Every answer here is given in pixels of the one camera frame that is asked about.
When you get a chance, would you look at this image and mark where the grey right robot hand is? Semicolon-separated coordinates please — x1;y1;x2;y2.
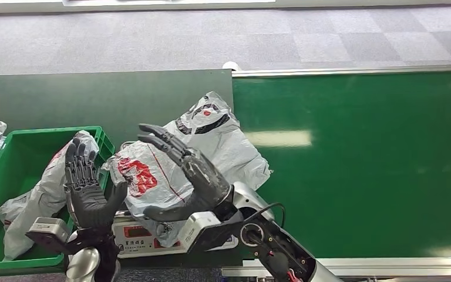
137;123;234;223

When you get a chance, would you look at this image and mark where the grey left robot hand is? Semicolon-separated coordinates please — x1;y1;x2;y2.
63;136;129;234

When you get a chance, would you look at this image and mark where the long grey plastic package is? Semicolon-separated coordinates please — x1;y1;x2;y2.
0;130;100;261

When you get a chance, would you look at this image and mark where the green conveyor belt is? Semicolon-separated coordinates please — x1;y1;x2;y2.
231;70;451;260

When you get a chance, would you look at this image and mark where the electronic scale with steel tray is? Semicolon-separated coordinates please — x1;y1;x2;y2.
110;142;240;260

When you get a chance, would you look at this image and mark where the green plastic crate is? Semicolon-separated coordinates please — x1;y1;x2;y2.
0;125;116;274

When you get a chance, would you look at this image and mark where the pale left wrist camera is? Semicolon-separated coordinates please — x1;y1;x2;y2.
25;216;72;254

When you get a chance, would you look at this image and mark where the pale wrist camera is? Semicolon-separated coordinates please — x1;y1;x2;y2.
25;216;72;254
177;211;223;253

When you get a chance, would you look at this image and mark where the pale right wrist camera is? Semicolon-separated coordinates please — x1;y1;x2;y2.
177;211;223;253

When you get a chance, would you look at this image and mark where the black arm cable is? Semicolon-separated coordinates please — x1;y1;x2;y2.
247;202;287;231

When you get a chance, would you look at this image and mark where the aluminium conveyor rail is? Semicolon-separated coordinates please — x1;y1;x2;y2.
231;64;451;78
221;257;451;278

